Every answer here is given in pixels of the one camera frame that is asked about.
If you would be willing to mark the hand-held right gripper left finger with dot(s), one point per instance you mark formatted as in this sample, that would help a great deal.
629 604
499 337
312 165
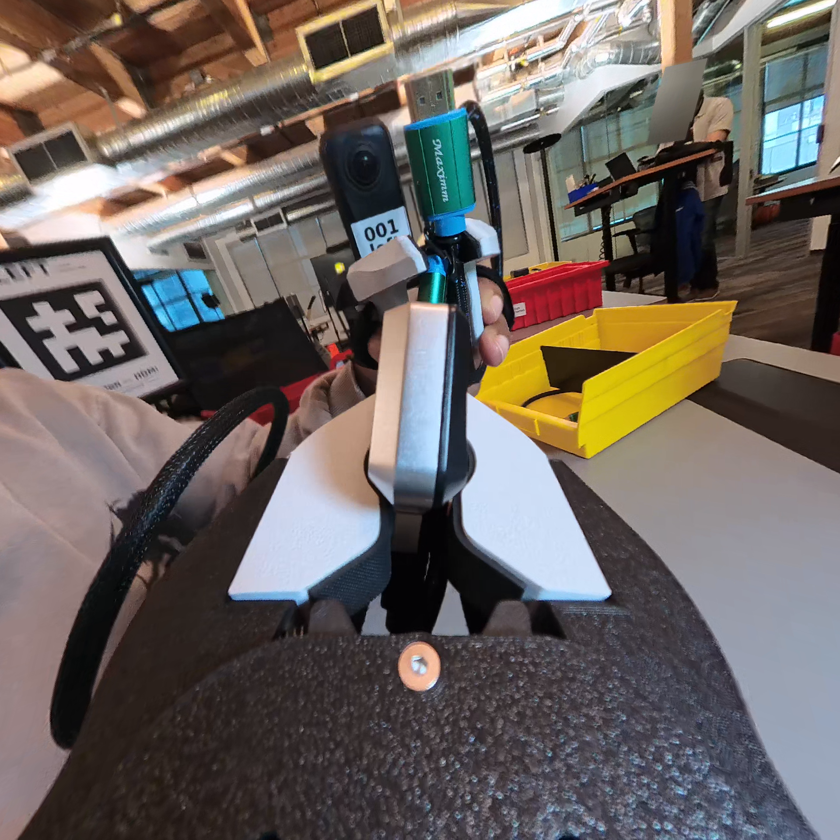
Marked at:
308 525

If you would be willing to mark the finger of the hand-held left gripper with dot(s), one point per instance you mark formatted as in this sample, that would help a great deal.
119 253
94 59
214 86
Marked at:
387 272
484 239

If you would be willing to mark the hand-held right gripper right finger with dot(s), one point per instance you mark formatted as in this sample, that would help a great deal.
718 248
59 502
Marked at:
531 525

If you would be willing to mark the yellow plastic bin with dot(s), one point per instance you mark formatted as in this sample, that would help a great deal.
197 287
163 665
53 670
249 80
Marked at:
656 367

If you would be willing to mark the person's left forearm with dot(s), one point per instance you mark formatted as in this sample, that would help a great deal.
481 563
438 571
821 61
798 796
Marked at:
321 400

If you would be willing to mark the person's left hand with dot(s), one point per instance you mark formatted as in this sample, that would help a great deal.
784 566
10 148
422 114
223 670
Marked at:
495 328

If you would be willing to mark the red plastic bin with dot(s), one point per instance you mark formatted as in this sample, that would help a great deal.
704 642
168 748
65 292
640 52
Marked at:
558 295

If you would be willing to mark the black floor lamp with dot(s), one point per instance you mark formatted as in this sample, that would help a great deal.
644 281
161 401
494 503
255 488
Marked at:
542 142

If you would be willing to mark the ceiling air vent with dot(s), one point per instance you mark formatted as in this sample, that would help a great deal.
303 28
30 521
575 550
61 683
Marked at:
344 36

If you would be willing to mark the black bin divider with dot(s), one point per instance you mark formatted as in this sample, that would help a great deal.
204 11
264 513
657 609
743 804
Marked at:
577 367

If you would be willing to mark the wooden standing desk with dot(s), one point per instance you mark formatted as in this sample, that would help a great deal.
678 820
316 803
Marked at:
670 223

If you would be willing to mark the printed tag sign board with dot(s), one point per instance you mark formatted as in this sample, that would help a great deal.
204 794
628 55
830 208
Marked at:
72 315

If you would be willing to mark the silver ventilation duct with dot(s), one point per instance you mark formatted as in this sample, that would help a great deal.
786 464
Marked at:
249 98

